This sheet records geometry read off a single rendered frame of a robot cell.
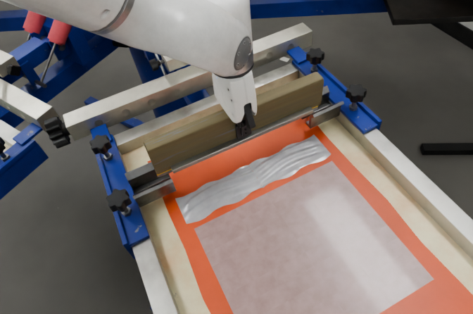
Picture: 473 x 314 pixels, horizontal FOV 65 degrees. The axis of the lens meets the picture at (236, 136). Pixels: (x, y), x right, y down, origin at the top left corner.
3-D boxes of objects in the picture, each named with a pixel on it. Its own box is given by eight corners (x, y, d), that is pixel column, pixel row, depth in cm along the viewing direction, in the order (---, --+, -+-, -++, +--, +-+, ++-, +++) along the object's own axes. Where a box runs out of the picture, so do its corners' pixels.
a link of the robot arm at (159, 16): (59, 20, 39) (177, 61, 58) (146, 55, 34) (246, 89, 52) (82, -61, 38) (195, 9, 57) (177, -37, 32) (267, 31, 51)
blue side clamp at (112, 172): (157, 248, 75) (148, 233, 70) (134, 260, 74) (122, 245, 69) (120, 148, 94) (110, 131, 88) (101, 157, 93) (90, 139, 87)
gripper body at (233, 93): (199, 50, 65) (208, 96, 73) (224, 82, 58) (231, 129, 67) (237, 36, 67) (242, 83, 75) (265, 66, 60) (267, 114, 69)
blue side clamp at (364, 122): (376, 140, 88) (382, 120, 82) (359, 148, 87) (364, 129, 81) (305, 71, 106) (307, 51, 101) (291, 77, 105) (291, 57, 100)
